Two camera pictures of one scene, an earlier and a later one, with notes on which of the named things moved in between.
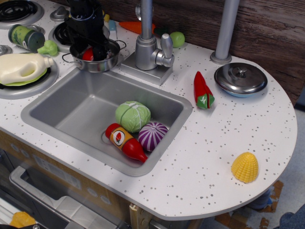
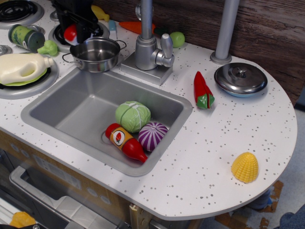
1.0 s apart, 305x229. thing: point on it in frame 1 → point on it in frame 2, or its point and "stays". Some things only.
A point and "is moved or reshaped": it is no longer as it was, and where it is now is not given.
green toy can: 24,37 stays
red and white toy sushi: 88,54 is moved or reshaped
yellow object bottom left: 20,219 stays
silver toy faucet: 148,62 stays
